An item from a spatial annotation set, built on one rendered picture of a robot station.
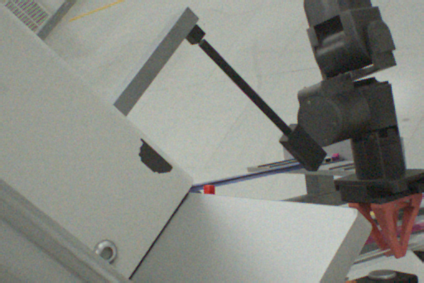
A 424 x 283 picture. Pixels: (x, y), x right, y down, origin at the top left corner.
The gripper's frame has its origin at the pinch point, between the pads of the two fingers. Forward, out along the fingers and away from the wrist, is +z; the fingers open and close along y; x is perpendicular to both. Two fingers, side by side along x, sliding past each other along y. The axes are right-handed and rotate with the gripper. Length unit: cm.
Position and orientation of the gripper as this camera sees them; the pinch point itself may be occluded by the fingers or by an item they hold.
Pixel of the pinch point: (393, 250)
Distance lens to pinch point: 92.3
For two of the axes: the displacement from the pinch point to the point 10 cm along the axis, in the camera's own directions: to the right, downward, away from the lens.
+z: 1.8, 9.8, 0.8
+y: 5.4, -0.3, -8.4
